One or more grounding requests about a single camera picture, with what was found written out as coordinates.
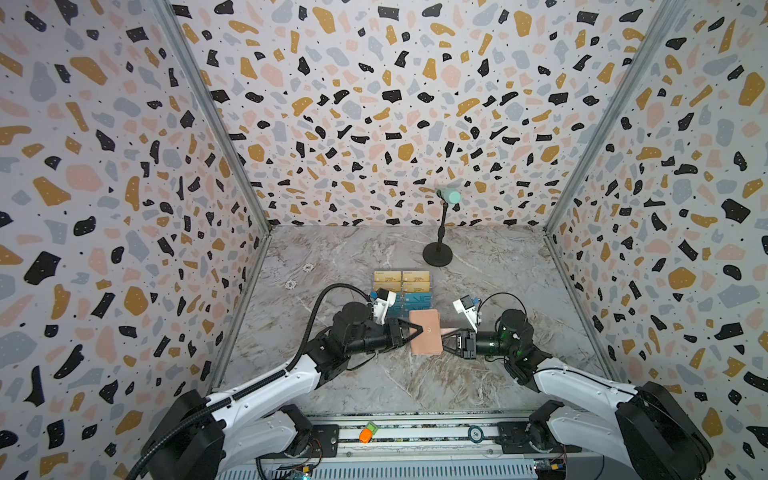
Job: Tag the orange green small tool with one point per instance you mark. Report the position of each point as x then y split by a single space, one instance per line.
368 432

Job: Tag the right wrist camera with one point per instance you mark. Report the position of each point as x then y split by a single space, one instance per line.
468 307

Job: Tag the gold card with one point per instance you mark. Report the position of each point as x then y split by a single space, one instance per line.
415 276
386 276
416 287
389 286

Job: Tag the teal card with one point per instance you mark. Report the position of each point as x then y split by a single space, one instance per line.
404 310
417 298

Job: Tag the black microphone stand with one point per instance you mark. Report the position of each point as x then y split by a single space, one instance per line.
437 253

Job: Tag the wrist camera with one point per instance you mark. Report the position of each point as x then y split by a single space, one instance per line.
382 301
468 307

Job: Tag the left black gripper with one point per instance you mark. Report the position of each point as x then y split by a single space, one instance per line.
394 329

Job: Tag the mint green microphone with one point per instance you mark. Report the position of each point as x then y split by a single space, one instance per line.
449 195

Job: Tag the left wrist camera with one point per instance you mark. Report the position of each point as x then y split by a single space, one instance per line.
382 301

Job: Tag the gold card back right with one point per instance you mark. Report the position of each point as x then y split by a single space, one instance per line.
415 276

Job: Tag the gold card back left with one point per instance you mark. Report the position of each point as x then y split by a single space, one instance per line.
386 276

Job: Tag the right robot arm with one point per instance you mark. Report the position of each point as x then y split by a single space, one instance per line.
600 402

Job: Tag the clear acrylic card stand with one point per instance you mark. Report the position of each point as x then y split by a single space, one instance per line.
392 310

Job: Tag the pink leather card holder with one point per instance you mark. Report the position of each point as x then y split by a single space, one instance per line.
429 341

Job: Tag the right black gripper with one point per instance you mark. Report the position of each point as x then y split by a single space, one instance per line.
462 344

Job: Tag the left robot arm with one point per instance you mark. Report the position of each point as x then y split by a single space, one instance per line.
258 396

